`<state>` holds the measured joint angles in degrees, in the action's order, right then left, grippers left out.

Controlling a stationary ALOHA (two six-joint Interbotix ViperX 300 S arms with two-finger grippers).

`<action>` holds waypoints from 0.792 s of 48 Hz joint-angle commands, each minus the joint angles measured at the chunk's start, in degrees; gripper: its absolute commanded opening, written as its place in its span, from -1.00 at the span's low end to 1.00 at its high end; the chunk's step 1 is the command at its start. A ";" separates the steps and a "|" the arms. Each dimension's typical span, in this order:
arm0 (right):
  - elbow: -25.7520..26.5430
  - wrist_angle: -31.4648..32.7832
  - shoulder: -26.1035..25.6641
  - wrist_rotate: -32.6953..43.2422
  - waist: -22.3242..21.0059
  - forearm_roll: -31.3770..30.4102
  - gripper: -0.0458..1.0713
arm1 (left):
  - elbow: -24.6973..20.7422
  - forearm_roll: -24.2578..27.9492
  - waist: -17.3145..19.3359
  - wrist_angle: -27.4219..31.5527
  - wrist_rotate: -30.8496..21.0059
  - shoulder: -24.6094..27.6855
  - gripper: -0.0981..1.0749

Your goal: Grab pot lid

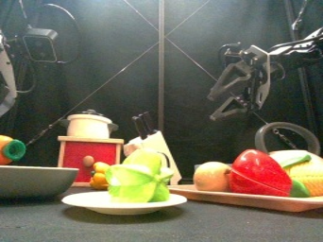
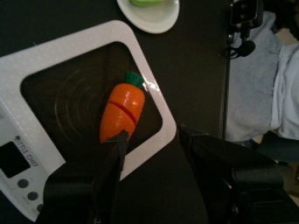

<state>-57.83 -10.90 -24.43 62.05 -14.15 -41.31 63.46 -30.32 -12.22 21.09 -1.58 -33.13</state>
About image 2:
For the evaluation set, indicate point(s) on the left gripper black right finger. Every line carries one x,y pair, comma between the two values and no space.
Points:
238,186

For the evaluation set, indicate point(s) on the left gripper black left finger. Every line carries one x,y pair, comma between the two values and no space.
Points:
83,186

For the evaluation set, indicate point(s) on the orange toy carrot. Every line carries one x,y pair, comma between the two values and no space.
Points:
123,108

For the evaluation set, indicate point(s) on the grey-blue cloth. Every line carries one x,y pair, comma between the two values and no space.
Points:
252,87

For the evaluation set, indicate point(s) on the pale white cloth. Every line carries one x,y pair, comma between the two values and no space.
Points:
288,93

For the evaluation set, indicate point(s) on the white toy induction cooktop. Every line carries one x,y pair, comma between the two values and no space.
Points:
78,38

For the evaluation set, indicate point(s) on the small white plate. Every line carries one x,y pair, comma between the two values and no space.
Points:
155,20

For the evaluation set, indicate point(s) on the green toy vegetable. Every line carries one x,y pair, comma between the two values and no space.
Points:
146,2

